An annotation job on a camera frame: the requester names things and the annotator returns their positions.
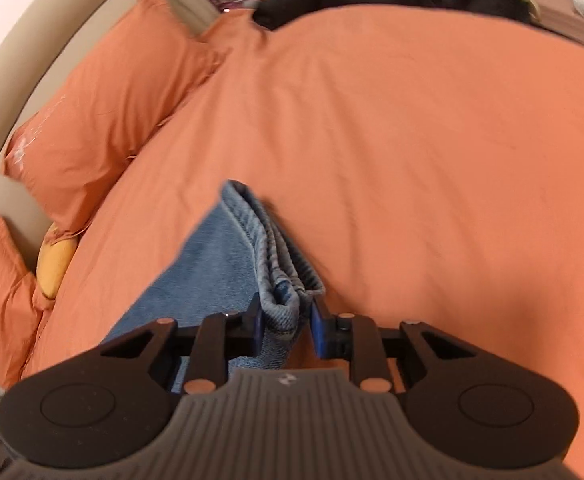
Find small orange pillow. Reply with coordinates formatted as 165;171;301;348
0;212;48;390

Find beige bed headboard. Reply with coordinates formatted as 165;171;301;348
0;0;222;241

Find blue denim pants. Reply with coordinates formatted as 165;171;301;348
103;180;327;395

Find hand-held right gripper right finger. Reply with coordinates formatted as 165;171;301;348
310;295;477;394

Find orange bed sheet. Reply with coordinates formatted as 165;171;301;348
21;6;584;480

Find large orange pillow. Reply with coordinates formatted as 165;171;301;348
1;0;231;234

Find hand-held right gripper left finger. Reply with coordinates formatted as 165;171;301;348
100;293;264;395

